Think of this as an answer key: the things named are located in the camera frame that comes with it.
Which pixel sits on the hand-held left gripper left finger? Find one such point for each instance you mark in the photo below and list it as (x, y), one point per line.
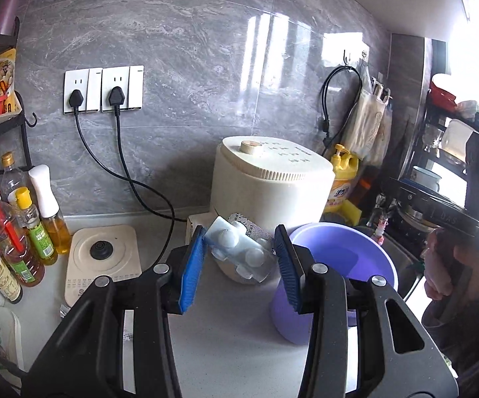
(191, 273)

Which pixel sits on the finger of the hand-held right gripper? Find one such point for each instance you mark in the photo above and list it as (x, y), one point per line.
(413, 201)

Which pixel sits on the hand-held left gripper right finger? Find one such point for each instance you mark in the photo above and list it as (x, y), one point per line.
(289, 273)

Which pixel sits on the white pill blister pack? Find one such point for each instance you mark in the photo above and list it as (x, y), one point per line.
(239, 251)

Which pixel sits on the purple plastic bucket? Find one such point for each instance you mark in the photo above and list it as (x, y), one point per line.
(338, 248)

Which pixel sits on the silver foil blister sheet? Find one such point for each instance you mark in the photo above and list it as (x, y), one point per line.
(249, 226)

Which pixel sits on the person's right hand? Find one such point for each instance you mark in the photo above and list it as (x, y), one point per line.
(432, 273)

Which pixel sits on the white enamel mug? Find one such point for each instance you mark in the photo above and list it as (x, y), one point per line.
(425, 176)

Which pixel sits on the small pink ornament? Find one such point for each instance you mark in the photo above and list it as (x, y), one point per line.
(380, 224)

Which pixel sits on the black window shelf rack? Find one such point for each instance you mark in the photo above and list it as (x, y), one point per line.
(434, 149)

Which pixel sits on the white container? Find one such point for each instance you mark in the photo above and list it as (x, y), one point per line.
(455, 139)

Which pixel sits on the yellow sponge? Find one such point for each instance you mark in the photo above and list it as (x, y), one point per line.
(353, 211)

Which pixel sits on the pale hanging bag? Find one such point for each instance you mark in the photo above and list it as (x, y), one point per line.
(383, 137)

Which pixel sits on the yellow dish soap bottle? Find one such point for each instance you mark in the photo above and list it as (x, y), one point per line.
(341, 186)

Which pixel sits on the white round kitchen appliance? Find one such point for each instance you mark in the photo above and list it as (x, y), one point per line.
(264, 190)

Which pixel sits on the hanging plastic bags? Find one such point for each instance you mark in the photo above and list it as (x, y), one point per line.
(363, 124)

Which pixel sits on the red bowl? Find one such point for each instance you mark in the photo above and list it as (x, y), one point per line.
(444, 91)

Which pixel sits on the white cap oil spray bottle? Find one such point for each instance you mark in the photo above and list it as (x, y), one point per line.
(48, 215)

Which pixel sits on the yellow cap green label bottle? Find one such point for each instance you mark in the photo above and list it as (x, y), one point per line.
(36, 236)

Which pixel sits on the red cap oil bottle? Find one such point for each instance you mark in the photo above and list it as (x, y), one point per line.
(11, 253)

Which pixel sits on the black power plug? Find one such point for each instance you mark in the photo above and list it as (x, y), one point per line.
(116, 96)
(75, 98)

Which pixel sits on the white plastic tray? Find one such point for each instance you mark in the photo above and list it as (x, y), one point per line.
(1, 336)

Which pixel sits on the clear bottle gold cap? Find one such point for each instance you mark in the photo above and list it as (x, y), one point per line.
(9, 174)

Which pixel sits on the yellow snack bag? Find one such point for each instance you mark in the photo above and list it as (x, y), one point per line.
(1, 70)

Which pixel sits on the wall hook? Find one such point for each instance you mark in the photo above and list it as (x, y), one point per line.
(349, 56)

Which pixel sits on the white wall socket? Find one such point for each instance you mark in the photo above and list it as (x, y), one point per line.
(80, 83)
(129, 85)

